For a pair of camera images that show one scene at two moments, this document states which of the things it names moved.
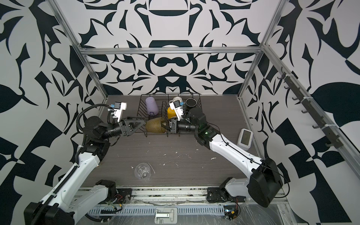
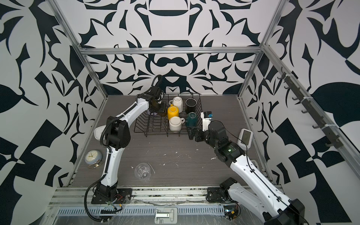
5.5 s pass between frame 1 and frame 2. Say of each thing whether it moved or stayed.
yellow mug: stayed
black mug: stayed
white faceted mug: stayed
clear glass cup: stayed
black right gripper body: moved
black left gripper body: moved
